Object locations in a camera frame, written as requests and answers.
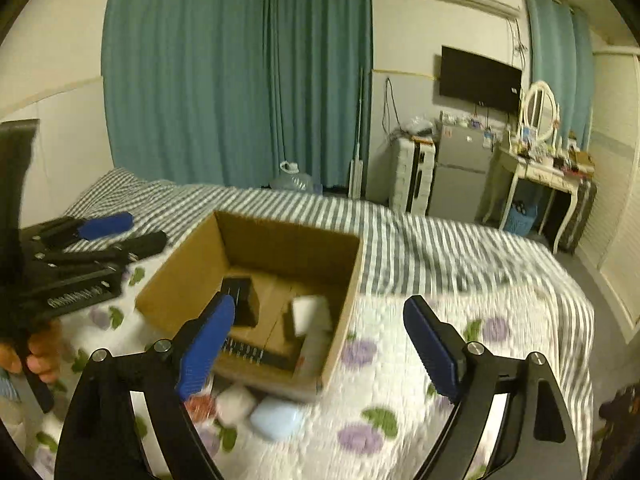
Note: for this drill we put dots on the small black box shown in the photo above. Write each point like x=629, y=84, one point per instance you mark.
x=242, y=300

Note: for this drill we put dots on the white dressing table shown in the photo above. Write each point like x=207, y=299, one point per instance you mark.
x=530, y=180

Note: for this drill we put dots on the white bottle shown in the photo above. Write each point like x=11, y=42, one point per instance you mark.
x=316, y=352

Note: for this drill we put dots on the blue plastic basket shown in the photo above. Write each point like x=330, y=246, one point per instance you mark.
x=521, y=217

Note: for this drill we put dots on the dark suitcase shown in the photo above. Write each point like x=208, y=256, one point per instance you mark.
x=577, y=215

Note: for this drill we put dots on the grey striped bed sheet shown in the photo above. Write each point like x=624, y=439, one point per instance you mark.
x=425, y=250

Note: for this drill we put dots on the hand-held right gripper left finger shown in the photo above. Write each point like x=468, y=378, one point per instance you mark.
x=207, y=345

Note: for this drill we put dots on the floral white quilt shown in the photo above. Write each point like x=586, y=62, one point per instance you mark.
x=380, y=400

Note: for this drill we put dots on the narrow teal curtain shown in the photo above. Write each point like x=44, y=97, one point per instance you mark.
x=560, y=60

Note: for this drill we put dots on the brown cardboard box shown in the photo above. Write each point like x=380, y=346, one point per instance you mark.
x=300, y=255

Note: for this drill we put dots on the person's left hand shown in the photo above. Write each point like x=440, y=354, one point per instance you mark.
x=42, y=357

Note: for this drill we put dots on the clear plastic bag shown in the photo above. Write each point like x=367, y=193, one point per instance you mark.
x=417, y=126

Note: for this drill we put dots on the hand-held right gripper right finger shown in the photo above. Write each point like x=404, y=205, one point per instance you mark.
x=432, y=350

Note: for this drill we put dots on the wide teal curtain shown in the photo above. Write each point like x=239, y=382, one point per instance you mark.
x=210, y=70

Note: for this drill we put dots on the black comb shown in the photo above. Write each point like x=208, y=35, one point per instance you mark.
x=257, y=354

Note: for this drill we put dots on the red patterned pouch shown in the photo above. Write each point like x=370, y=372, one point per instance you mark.
x=202, y=407

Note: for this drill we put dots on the clear water jug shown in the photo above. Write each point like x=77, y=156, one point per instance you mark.
x=292, y=177

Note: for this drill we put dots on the light blue case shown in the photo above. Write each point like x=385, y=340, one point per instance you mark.
x=276, y=420

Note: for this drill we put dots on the white soft pouch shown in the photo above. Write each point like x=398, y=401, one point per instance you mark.
x=235, y=404

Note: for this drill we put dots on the white suitcase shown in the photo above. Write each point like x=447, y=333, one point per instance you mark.
x=412, y=175

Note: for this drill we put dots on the white square packet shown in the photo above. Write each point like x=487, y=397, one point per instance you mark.
x=311, y=314

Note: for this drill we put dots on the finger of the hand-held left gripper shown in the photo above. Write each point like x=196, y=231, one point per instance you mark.
x=145, y=244
x=107, y=225

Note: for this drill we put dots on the white oval vanity mirror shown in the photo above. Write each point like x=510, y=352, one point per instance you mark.
x=539, y=110

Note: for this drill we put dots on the black wall television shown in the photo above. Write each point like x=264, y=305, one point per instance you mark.
x=480, y=80

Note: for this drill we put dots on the grey mini fridge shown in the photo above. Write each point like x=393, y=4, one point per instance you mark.
x=460, y=170

